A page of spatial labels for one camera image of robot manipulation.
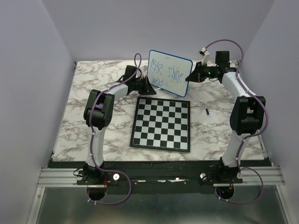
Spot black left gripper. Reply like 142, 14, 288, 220
132, 76, 156, 96

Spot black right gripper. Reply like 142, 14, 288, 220
185, 62, 218, 83

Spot blue framed whiteboard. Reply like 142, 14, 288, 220
147, 49, 193, 97

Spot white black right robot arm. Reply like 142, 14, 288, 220
186, 48, 266, 183

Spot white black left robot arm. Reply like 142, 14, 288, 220
83, 65, 156, 184

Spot black white chessboard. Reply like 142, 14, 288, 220
130, 97, 191, 153

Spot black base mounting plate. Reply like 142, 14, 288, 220
48, 161, 242, 205

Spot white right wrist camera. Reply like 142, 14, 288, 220
198, 47, 210, 65

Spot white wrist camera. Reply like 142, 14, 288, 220
138, 65, 148, 78
198, 47, 210, 65

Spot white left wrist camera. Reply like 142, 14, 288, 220
138, 65, 148, 78

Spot aluminium frame rail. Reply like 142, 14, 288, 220
27, 158, 297, 224

